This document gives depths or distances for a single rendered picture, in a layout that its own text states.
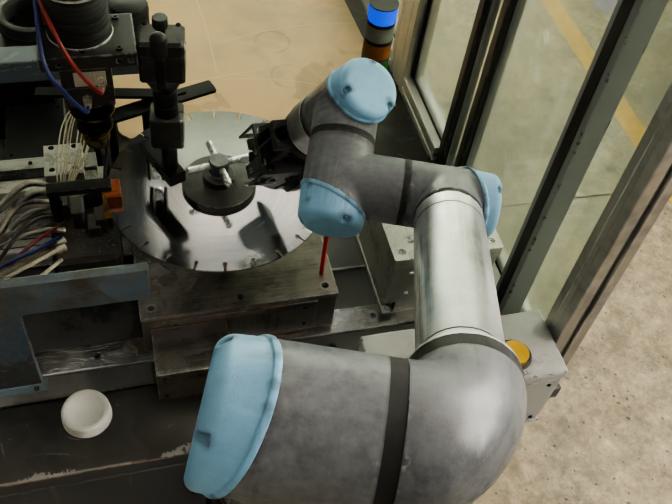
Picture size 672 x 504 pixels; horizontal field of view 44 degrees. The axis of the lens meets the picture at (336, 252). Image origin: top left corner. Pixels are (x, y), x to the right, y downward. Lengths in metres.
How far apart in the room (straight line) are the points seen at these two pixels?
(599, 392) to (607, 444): 0.15
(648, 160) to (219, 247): 0.58
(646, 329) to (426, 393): 1.99
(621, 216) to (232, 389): 0.63
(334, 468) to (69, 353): 0.83
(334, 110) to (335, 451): 0.48
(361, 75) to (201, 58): 0.91
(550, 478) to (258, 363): 1.67
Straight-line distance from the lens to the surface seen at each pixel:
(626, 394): 2.38
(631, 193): 1.04
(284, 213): 1.24
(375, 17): 1.29
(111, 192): 1.25
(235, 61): 1.81
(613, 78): 1.03
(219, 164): 1.23
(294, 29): 1.91
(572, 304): 1.20
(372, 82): 0.93
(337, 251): 1.45
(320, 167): 0.91
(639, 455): 2.31
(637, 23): 0.99
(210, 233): 1.21
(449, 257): 0.76
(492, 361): 0.63
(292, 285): 1.28
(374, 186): 0.90
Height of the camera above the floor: 1.88
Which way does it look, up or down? 51 degrees down
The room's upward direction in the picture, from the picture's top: 9 degrees clockwise
